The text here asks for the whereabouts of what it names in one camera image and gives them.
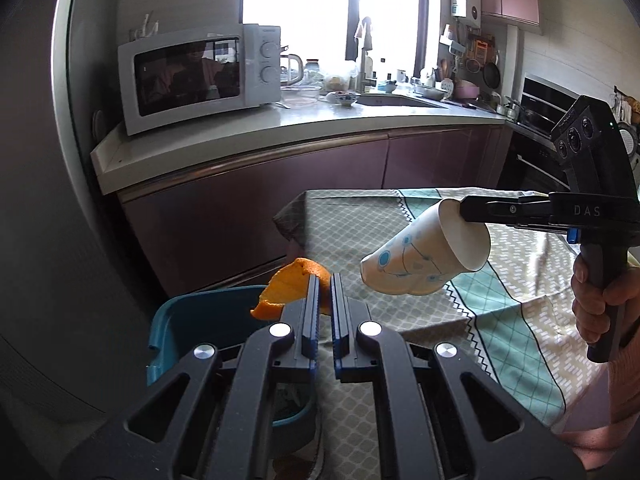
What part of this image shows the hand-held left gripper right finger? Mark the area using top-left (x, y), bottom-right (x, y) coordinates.
top-left (330, 273), bottom-right (586, 480)

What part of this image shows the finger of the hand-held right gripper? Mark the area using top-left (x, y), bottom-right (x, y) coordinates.
top-left (459, 194), bottom-right (551, 226)

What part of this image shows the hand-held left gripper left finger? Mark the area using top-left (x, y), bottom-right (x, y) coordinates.
top-left (60, 274), bottom-right (321, 480)

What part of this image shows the orange peel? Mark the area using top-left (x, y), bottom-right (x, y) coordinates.
top-left (250, 257), bottom-right (334, 322)

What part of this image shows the white paper cup blue print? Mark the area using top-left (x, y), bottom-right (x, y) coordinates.
top-left (360, 198), bottom-right (490, 297)

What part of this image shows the teal plastic waste bin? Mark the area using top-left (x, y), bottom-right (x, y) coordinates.
top-left (146, 285), bottom-right (321, 454)

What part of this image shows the person's right forearm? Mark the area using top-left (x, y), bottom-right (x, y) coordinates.
top-left (600, 265), bottom-right (640, 467)

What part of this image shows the person's right hand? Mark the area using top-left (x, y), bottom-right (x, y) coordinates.
top-left (571, 252), bottom-right (609, 349)

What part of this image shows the black integrated stove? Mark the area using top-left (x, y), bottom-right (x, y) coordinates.
top-left (500, 74), bottom-right (591, 197)

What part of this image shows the patterned yellow green tablecloth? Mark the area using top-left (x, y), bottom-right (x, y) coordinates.
top-left (272, 187), bottom-right (617, 480)

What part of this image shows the kitchen counter cabinet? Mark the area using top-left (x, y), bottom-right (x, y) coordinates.
top-left (90, 92), bottom-right (516, 302)

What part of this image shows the kitchen sink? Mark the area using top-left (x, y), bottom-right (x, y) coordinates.
top-left (356, 92), bottom-right (450, 110)

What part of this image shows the metal kitchen faucet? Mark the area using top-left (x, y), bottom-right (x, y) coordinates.
top-left (354, 16), bottom-right (381, 94)

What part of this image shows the clear glass bowl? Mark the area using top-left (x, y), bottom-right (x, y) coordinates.
top-left (280, 84), bottom-right (321, 108)

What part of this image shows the glass kettle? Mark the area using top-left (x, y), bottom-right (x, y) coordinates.
top-left (278, 50), bottom-right (306, 89)

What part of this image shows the white microwave oven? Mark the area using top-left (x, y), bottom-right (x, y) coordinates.
top-left (117, 23), bottom-right (282, 137)

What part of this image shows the kitchen window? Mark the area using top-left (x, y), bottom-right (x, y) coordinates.
top-left (242, 0), bottom-right (442, 79)

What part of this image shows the grey refrigerator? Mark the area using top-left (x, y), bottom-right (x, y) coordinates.
top-left (0, 0), bottom-right (166, 428)

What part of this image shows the small white ornament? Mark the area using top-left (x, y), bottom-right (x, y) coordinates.
top-left (132, 12), bottom-right (161, 39)

